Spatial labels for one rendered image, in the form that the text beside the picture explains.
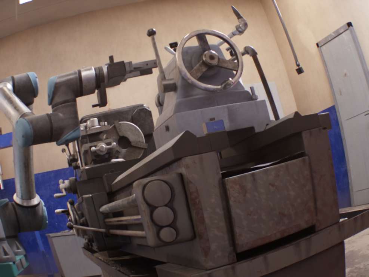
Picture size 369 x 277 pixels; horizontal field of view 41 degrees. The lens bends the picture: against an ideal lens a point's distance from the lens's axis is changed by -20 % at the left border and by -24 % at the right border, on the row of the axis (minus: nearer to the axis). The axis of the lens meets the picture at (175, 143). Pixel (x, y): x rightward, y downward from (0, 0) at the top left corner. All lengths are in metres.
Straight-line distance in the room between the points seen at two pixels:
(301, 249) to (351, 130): 4.89
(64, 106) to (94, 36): 5.76
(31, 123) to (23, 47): 5.79
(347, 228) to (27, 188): 1.39
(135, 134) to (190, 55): 1.74
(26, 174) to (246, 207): 1.09
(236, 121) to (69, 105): 0.52
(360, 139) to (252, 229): 4.80
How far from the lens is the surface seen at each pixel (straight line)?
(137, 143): 3.60
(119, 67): 1.76
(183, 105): 1.89
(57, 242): 5.68
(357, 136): 6.35
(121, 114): 3.86
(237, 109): 1.89
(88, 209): 2.83
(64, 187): 3.01
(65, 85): 1.75
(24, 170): 2.35
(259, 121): 1.91
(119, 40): 7.49
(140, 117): 3.82
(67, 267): 5.70
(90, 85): 1.76
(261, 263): 1.58
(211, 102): 1.92
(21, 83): 2.23
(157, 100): 2.49
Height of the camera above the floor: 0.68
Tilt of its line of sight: 5 degrees up
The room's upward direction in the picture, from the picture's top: 13 degrees counter-clockwise
